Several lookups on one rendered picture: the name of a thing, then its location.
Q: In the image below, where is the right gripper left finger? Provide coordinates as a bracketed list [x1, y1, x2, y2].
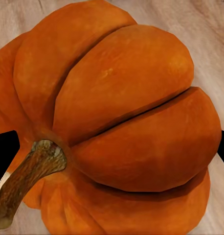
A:
[0, 130, 20, 180]

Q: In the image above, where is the pumpkin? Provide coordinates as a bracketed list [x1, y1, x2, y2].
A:
[0, 0, 222, 235]

